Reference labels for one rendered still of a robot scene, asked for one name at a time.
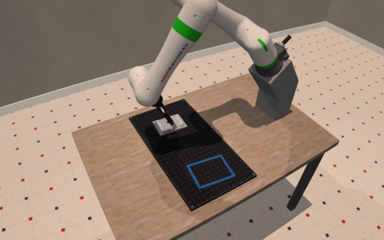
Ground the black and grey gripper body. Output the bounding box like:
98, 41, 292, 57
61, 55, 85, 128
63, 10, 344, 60
152, 95, 164, 110

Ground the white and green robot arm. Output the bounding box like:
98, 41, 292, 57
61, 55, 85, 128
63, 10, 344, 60
128, 0, 292, 107

